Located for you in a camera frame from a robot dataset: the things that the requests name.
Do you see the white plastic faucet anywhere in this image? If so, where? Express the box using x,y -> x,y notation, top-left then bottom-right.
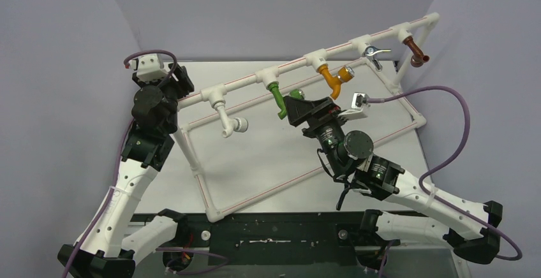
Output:
212,101 -> 249,138

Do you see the chrome metal faucet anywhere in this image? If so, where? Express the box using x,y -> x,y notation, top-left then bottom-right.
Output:
362,45 -> 392,71

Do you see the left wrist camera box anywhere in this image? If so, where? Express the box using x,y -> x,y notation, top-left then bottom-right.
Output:
124,53 -> 168,84

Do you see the white PVC pipe frame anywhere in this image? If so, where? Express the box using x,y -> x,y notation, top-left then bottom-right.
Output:
174,12 -> 440,223

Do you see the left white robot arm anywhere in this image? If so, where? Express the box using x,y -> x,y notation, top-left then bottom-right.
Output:
57,65 -> 194,277

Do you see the green plastic faucet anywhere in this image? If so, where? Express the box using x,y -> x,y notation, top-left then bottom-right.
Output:
267,82 -> 305,119

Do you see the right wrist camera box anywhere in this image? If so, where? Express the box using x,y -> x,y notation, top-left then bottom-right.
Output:
338,92 -> 370,122

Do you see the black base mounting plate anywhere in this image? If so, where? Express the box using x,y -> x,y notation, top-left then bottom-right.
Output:
165,211 -> 387,267

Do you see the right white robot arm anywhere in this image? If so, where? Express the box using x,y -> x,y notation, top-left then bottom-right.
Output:
283,94 -> 503,265

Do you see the orange plastic faucet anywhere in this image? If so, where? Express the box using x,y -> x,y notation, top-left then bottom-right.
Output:
316,64 -> 355,99

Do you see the brown plastic faucet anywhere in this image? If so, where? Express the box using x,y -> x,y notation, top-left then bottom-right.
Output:
403,36 -> 430,68

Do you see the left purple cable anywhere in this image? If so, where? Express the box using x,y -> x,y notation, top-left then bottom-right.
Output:
62,49 -> 177,278

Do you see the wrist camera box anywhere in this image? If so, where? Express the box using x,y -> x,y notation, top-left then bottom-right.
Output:
338,92 -> 370,122
124,53 -> 168,84

